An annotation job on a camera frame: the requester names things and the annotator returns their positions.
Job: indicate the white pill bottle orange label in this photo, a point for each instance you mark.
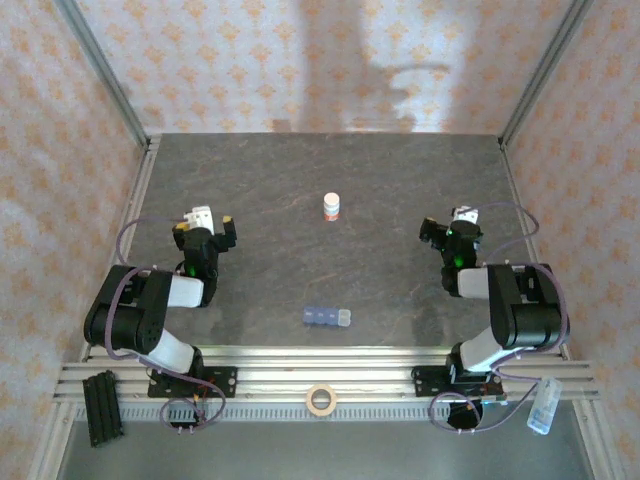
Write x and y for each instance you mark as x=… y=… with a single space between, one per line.
x=331 y=212

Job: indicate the blue weekly pill organizer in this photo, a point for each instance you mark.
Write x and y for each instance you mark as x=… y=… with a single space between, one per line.
x=325 y=317

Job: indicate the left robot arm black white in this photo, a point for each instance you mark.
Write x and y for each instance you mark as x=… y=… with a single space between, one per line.
x=125 y=320

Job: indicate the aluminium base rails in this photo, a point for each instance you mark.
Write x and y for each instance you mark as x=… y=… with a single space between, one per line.
x=350 y=360

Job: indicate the beige tape roll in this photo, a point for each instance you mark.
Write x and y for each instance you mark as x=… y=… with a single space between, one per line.
x=309 y=399

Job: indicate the black aluminium extrusion piece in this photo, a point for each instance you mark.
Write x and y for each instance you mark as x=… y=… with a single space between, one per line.
x=102 y=410

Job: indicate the grey metal lower panel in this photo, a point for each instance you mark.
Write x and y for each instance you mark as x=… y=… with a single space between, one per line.
x=320 y=455

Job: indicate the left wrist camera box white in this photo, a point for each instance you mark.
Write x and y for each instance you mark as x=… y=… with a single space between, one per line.
x=200 y=217

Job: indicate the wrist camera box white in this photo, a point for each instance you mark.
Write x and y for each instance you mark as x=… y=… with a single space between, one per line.
x=200 y=217
x=467 y=214

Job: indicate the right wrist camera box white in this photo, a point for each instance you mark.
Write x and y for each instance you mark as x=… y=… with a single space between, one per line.
x=467 y=214

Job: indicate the aluminium table side rail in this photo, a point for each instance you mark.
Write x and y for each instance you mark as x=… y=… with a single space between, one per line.
x=510 y=170
x=145 y=165

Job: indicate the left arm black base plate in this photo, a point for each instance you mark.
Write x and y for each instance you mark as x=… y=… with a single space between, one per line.
x=227 y=382

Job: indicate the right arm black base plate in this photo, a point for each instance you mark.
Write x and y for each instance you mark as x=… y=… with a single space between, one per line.
x=422 y=382

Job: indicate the aluminium frame post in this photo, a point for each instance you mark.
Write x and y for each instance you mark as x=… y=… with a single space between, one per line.
x=548 y=65
x=102 y=65

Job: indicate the aluminium lower side rail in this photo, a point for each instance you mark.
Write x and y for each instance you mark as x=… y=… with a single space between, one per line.
x=597 y=445
x=50 y=445

